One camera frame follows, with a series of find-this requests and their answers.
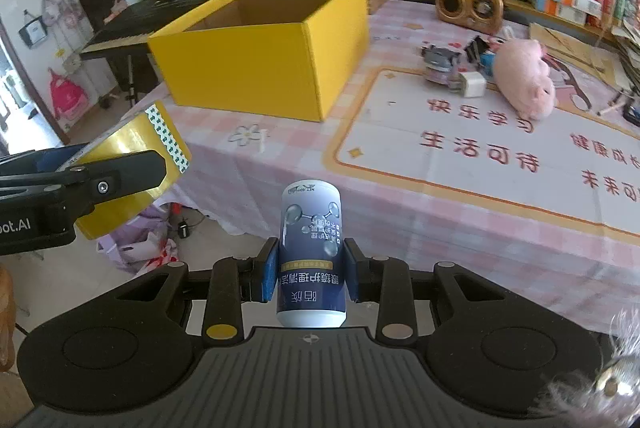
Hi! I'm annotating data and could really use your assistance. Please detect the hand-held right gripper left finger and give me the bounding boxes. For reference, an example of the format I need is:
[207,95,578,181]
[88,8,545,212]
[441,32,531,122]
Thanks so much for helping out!
[114,237,282,342]

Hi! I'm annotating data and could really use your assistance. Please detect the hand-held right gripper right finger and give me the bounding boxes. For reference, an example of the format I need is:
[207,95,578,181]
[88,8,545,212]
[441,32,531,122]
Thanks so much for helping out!
[345,237,507,343]

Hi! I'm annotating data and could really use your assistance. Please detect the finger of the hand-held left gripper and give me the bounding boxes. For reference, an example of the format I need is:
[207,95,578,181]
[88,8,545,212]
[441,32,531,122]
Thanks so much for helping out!
[0,147,94,178]
[0,150,169,218]

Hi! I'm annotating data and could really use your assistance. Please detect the yellow tape roll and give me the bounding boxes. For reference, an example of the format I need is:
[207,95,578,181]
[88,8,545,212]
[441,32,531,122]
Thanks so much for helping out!
[57,101,192,241]

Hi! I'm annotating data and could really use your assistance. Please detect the blue white spray bottle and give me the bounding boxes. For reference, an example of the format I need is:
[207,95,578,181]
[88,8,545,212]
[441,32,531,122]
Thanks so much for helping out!
[276,181,347,328]

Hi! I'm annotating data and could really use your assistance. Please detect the yellow cardboard box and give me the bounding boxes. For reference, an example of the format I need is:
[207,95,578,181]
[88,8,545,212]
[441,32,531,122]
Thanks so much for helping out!
[148,0,371,123]

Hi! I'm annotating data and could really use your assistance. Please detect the white charger plug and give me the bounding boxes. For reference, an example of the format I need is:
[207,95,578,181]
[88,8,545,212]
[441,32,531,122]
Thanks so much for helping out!
[459,72,487,99]

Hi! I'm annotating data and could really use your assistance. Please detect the small white grey gadget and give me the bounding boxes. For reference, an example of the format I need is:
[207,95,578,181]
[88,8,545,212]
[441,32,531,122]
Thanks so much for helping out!
[420,43,463,84]

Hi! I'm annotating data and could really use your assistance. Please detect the blue plastic bag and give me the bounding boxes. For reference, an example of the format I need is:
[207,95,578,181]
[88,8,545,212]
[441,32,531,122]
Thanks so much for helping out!
[480,51,498,82]

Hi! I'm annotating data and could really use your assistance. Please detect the black binder clip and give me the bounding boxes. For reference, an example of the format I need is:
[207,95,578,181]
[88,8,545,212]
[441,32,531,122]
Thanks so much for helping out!
[465,36,491,64]

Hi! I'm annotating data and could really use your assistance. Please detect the pink plush pig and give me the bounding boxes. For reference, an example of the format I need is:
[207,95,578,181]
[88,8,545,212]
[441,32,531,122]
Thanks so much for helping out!
[492,37,557,121]

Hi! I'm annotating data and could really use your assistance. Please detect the pink printed desktop mat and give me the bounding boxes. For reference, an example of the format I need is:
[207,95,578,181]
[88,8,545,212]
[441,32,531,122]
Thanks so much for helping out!
[127,0,640,334]

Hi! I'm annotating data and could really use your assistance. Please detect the pink backpack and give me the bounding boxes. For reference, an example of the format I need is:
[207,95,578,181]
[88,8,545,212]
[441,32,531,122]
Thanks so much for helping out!
[48,68,91,121]

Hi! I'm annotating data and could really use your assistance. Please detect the pink floral plastic bag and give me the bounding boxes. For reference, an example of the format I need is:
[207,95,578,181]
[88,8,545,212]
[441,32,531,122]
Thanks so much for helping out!
[97,203,181,276]

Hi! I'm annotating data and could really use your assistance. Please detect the small black hanging bag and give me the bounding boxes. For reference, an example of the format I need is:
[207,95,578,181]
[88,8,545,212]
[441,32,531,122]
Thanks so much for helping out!
[20,19,49,48]

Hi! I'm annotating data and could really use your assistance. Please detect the black electronic keyboard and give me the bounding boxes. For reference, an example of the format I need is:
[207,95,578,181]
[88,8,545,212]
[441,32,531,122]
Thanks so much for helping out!
[80,0,241,62]

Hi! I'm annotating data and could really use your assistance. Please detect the grey furry pendant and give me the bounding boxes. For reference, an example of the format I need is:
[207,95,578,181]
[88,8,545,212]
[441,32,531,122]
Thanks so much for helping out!
[545,308,640,428]

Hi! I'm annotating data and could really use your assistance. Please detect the wooden retro radio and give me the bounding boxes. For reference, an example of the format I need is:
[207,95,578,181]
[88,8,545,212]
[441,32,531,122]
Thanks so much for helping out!
[434,0,503,34]

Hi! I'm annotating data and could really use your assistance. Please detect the stack of brown envelopes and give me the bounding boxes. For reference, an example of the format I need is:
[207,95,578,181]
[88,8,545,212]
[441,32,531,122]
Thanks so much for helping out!
[529,22,621,84]

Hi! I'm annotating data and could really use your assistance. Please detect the pile of notebooks and papers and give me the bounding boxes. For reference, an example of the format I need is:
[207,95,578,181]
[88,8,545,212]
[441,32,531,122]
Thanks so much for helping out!
[612,21,640,94]

